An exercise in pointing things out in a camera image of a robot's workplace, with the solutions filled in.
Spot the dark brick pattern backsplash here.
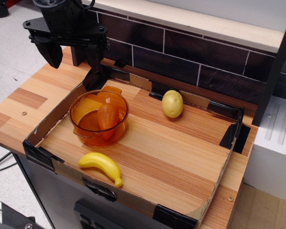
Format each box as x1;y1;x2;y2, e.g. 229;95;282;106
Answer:
91;0;285;105

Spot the yellow plastic toy banana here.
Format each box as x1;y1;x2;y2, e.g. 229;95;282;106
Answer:
78;152;123;187

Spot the black control box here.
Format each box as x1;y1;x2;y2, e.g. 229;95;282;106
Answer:
74;202;115;229

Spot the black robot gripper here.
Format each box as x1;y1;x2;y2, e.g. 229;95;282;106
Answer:
23;0;109;73

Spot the orange plastic toy carrot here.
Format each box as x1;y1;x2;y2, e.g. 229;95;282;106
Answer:
97;104;119;140

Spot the black metal bracket with screw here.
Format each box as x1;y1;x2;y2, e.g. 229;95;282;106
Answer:
0;201;38;229

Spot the yellow plastic toy potato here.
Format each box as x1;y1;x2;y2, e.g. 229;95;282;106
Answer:
162;90;184;118

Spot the white grooved sink block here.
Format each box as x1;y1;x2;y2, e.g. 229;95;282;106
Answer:
244;96;286;200

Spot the cardboard fence with black tape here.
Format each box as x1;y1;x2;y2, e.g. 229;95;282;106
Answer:
23;62;257;229

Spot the orange transparent plastic pot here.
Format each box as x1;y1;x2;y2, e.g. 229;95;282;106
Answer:
69;86;129;146

